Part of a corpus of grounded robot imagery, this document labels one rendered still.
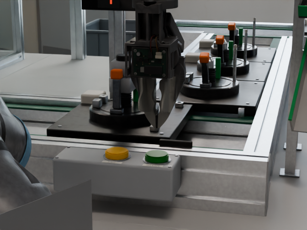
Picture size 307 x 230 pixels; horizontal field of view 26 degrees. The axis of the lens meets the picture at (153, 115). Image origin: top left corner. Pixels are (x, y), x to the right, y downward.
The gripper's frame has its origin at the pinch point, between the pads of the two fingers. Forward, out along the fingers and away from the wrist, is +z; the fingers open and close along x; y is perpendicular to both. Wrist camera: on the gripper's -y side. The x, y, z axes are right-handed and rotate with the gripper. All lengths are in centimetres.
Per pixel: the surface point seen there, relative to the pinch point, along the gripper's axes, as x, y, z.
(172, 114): -2.7, -24.5, 6.2
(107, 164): -7.8, 3.6, 7.5
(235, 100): 8.4, -38.8, 6.2
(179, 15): -80, -416, 38
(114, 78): -12.2, -15.4, -2.9
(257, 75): 11, -65, 6
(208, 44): -8, -103, 5
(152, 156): -0.5, 1.8, 6.0
